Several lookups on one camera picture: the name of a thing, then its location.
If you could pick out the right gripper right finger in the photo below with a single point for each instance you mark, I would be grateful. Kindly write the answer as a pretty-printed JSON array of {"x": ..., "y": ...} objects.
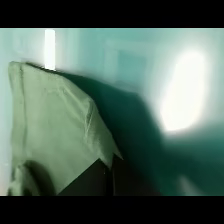
[{"x": 130, "y": 181}]

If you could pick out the olive green shirt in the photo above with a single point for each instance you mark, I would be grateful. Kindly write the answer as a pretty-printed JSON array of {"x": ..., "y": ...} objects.
[{"x": 53, "y": 120}]

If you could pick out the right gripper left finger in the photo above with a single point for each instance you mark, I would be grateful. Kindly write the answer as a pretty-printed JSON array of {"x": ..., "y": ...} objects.
[{"x": 90, "y": 181}]

